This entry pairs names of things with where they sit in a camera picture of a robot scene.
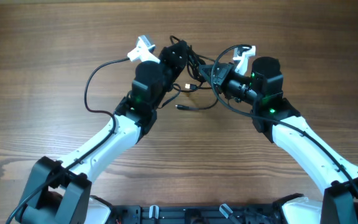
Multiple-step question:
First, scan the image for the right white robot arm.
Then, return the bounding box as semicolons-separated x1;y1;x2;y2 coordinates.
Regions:
199;57;358;223

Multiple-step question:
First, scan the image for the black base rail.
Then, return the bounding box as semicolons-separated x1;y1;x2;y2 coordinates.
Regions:
107;203;286;224

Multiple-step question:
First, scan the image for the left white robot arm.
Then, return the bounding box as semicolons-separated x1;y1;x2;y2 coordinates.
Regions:
6;35;189;224

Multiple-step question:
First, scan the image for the black USB cable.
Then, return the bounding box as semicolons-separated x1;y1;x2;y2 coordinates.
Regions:
175;83;220;111
169;35;217;93

